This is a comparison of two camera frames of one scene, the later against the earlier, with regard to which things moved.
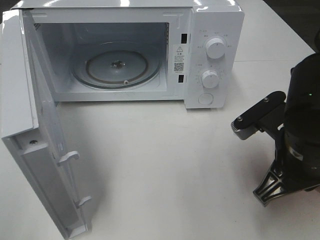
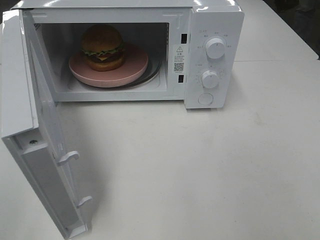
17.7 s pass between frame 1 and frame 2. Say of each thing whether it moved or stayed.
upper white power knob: stayed
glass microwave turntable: moved
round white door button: stayed
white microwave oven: stayed
